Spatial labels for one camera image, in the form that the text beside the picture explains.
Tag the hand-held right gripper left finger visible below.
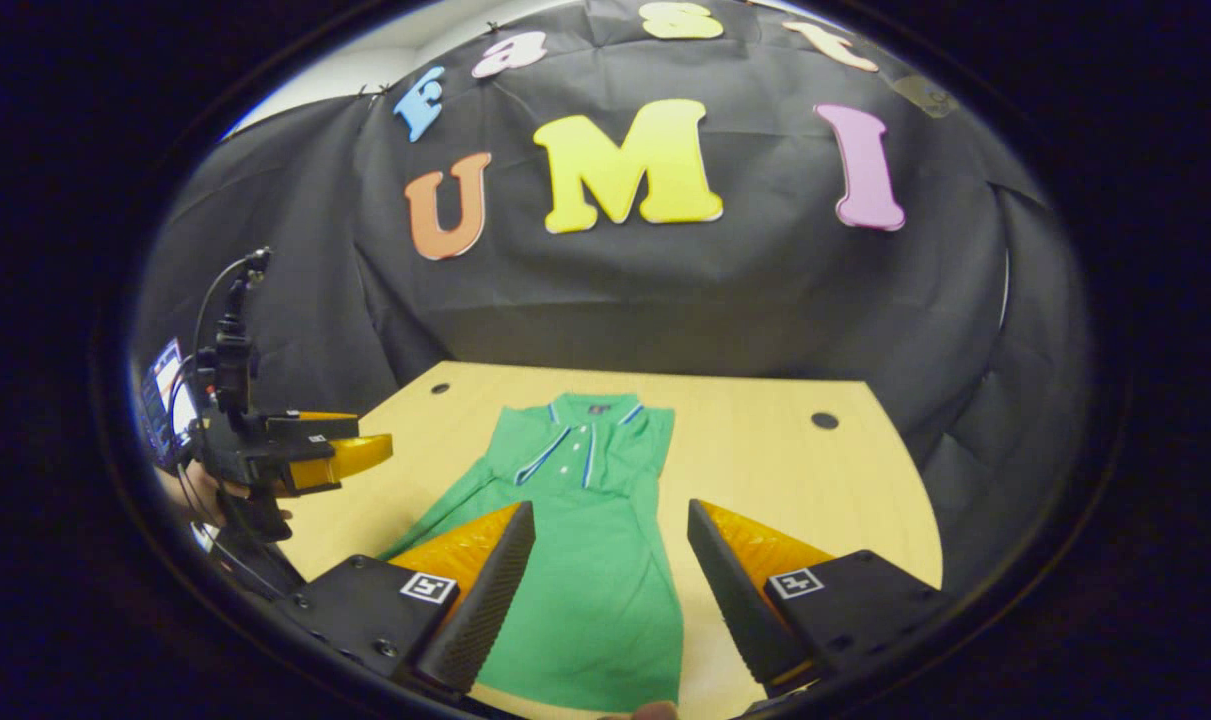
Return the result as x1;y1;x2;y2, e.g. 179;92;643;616
275;500;537;696

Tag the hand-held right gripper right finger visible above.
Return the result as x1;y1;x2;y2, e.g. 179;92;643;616
687;498;951;699

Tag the green T-shirt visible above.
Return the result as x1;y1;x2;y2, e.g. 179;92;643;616
377;392;686;713

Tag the lit display screen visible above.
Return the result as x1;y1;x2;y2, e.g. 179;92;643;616
137;338;204;471

